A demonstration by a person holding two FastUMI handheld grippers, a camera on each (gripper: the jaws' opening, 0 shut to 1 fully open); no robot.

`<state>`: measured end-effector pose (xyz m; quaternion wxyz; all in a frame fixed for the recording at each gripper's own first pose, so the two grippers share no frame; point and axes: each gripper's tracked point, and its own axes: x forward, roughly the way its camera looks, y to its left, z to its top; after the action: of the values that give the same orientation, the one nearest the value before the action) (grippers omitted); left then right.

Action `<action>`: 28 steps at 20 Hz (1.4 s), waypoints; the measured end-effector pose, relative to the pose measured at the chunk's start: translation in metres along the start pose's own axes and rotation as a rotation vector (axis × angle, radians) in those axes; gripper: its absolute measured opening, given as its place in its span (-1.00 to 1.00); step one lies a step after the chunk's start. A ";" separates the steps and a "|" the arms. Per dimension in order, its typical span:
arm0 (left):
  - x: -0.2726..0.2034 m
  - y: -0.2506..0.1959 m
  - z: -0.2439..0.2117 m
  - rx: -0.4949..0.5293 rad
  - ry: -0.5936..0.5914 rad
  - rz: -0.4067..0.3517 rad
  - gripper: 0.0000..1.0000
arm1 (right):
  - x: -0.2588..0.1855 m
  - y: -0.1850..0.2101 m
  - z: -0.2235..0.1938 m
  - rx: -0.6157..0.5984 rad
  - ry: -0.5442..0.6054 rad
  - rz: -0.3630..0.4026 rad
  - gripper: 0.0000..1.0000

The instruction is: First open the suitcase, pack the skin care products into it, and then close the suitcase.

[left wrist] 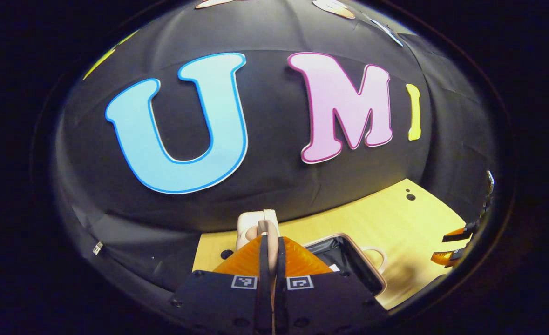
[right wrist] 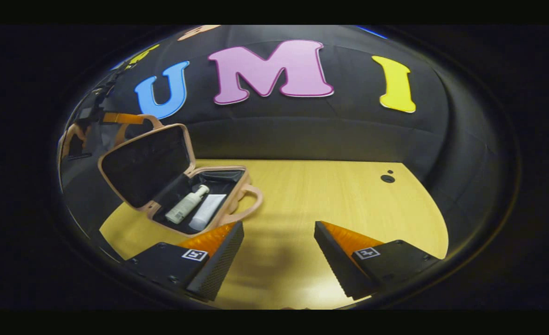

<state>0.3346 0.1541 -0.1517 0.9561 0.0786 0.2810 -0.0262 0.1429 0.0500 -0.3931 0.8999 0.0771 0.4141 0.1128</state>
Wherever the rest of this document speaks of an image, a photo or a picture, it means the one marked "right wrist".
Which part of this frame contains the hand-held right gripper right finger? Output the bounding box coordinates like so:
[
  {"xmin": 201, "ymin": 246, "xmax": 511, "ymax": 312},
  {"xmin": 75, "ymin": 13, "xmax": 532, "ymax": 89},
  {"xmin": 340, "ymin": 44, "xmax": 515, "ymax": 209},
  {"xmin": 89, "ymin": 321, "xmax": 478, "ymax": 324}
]
[{"xmin": 313, "ymin": 221, "xmax": 441, "ymax": 301}]

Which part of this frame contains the white pump bottle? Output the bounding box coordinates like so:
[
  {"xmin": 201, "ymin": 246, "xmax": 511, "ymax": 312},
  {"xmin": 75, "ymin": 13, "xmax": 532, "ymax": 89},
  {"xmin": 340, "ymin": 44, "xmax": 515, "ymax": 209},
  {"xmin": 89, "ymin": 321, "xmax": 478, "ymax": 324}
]
[{"xmin": 164, "ymin": 184, "xmax": 210, "ymax": 225}]

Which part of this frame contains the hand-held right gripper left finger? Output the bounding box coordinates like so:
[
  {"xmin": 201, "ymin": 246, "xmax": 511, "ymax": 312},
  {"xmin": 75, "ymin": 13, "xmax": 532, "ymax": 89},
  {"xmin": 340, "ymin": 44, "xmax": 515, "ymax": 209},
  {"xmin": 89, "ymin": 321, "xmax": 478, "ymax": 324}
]
[{"xmin": 123, "ymin": 221, "xmax": 245, "ymax": 302}]

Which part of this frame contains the pink suitcase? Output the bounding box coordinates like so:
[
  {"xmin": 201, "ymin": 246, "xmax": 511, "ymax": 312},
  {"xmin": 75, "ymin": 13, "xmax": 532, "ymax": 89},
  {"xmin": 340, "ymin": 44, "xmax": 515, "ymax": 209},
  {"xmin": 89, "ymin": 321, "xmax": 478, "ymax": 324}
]
[{"xmin": 97, "ymin": 114, "xmax": 264, "ymax": 239}]

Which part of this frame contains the white squeeze tube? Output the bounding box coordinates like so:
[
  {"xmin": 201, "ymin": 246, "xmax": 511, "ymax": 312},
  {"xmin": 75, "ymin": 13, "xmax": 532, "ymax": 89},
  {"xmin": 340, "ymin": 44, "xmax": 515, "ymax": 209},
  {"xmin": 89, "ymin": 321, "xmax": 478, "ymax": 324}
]
[{"xmin": 189, "ymin": 194, "xmax": 227, "ymax": 232}]

